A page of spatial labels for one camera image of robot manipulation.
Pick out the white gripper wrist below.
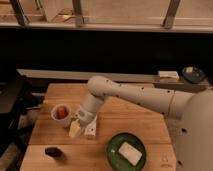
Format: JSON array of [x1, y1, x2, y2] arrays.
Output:
[[69, 110, 95, 138]]

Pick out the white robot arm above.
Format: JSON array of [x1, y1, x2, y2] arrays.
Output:
[[69, 76, 213, 171]]

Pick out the orange object in cup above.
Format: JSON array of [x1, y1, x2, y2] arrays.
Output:
[[57, 106, 67, 119]]

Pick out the small black object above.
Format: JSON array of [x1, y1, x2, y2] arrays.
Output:
[[45, 147, 63, 158]]

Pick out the green plate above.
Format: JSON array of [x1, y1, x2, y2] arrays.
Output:
[[106, 132, 146, 171]]

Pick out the white sponge block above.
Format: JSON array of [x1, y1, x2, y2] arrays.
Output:
[[118, 142, 142, 166]]

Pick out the black chair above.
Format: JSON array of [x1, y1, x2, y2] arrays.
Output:
[[0, 76, 39, 157]]

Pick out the white box on shelf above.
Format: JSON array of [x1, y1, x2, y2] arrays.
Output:
[[158, 71, 179, 79]]

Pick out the dark blue bowl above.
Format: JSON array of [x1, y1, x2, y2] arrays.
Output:
[[182, 67, 205, 84]]

